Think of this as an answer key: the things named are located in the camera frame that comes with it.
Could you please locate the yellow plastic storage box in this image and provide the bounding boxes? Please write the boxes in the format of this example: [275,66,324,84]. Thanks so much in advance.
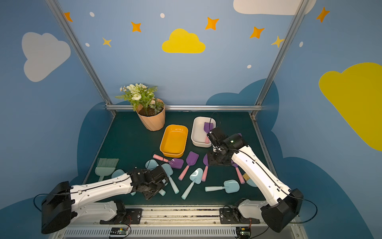
[160,124,189,158]

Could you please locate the circuit board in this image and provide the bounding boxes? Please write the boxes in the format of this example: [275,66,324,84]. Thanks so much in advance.
[109,227,129,239]
[235,227,252,239]

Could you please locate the left aluminium frame post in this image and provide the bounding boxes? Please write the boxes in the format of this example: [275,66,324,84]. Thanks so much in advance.
[45,0,112,107]

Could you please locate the aluminium rail front frame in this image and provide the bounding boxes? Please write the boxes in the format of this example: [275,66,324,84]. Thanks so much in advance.
[49,205,307,239]

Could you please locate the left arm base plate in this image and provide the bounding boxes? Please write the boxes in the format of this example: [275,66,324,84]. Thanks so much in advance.
[99,209,143,226]

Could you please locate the white plastic storage box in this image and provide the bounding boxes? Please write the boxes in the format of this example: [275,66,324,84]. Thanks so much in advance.
[191,117,216,148]

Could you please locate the left circuit board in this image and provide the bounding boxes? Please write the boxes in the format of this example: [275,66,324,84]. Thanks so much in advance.
[109,227,129,239]

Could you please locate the light blue pointed shovel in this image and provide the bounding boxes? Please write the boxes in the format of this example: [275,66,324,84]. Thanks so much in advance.
[158,189,166,196]
[181,168,203,200]

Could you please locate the purple square shovel lying sideways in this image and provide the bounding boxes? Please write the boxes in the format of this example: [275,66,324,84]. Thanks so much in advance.
[153,154,184,169]

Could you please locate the light blue shovel upper left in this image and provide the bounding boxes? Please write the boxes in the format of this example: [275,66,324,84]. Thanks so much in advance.
[145,159,159,170]

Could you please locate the purple square shovel pink handle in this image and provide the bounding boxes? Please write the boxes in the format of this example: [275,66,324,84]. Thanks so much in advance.
[178,151,199,181]

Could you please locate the right circuit board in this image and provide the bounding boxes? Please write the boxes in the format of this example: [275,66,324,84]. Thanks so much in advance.
[235,227,252,239]

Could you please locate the potted white flower plant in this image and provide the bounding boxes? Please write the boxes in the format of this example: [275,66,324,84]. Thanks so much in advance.
[116,83,165,131]

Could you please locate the aluminium frame post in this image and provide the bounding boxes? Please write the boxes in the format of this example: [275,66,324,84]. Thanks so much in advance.
[45,0,112,107]
[251,0,310,120]

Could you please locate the light blue shovel middle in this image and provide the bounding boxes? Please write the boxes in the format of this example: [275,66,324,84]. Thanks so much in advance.
[161,163,180,194]

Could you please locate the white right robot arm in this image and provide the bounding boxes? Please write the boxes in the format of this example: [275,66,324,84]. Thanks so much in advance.
[207,127,303,233]

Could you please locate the purple pointed shovel pink handle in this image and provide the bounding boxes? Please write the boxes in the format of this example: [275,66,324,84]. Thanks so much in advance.
[202,154,209,182]

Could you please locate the light blue shovel far left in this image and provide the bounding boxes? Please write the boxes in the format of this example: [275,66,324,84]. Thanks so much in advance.
[111,169,126,180]

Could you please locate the light blue shovel lying right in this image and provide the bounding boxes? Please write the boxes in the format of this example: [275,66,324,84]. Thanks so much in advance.
[205,180,240,194]

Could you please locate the blue hand brush tan bristles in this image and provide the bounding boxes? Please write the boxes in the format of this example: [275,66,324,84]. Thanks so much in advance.
[242,173,257,188]

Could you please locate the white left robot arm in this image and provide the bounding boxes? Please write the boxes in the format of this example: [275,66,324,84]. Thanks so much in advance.
[41,166,169,235]

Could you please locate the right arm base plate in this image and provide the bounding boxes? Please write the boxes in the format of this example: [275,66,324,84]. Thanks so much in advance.
[219,207,251,225]

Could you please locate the right aluminium frame post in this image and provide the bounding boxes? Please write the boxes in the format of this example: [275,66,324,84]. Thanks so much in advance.
[251,0,310,120]

